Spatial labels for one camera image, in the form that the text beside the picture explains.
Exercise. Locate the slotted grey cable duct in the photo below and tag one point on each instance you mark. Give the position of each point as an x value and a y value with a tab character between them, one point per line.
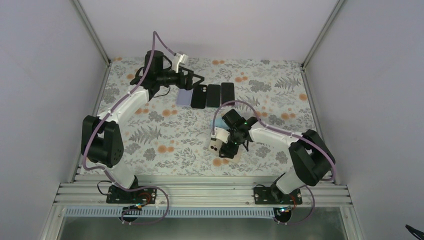
172	212

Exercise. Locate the light blue phone case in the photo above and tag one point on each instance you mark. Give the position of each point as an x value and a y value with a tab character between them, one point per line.
218	123

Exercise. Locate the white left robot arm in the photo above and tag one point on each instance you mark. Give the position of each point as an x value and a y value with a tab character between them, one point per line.
101	137

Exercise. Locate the floral patterned table mat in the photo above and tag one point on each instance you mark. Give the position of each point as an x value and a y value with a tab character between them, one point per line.
166	139

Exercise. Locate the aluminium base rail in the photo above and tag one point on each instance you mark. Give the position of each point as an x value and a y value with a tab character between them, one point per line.
198	191

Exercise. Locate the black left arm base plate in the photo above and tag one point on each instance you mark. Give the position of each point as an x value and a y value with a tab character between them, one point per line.
116	195

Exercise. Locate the beige phone case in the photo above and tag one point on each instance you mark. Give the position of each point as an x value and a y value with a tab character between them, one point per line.
215	146

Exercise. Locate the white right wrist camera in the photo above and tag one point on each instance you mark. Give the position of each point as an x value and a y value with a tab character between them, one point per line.
220	134

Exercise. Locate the aluminium corner frame post left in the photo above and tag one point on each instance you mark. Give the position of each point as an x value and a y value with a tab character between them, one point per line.
91	31

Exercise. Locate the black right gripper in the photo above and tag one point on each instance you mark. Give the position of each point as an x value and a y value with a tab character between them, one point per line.
228	151

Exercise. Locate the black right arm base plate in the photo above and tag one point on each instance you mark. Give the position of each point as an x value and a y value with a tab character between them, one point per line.
264	195

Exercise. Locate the black phone case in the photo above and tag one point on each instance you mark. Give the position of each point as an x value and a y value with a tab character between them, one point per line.
199	97

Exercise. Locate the magenta smartphone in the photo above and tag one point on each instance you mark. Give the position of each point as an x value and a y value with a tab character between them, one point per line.
227	92

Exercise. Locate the aluminium corner frame post right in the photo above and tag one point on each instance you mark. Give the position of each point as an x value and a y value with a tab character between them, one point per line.
323	32

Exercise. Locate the lilac phone case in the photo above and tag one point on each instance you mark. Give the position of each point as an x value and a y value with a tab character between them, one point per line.
184	97

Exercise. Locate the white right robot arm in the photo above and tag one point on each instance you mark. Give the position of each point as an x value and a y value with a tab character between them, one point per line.
311	159

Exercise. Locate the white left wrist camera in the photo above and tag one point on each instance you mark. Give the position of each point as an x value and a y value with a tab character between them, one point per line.
178	59

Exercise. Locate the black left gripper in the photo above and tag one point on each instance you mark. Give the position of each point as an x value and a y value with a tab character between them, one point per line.
187	84

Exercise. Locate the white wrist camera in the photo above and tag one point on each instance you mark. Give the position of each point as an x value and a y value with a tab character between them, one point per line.
220	134
178	59

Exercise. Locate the aluminium corner frame post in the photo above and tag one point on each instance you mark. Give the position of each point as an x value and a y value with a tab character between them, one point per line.
91	31
323	32

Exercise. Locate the dark teal smartphone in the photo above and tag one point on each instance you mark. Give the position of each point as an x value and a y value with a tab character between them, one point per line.
213	96

